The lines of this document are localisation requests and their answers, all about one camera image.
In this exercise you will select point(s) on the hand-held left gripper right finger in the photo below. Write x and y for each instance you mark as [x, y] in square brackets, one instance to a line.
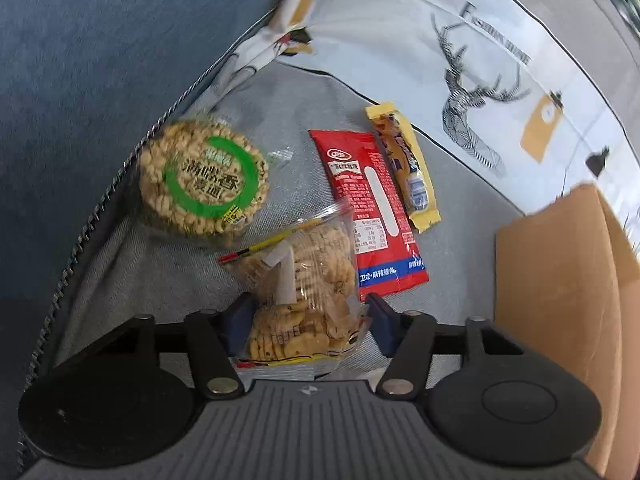
[382, 322]

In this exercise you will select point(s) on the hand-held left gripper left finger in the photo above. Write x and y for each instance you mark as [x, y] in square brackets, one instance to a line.
[239, 322]

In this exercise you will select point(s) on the clear bag of cookies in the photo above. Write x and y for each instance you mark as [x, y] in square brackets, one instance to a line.
[310, 270]

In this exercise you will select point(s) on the red snack packet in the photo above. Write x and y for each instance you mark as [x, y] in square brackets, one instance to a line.
[370, 195]

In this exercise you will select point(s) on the round peanut snack pack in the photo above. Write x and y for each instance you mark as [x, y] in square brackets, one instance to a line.
[200, 180]

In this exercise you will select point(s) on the yellow snack bar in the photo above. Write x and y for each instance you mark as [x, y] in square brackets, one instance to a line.
[405, 160]

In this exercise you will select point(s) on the brown cardboard box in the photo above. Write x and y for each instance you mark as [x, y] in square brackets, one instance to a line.
[550, 270]

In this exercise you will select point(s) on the blue zippered cushion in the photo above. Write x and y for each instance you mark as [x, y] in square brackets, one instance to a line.
[100, 60]

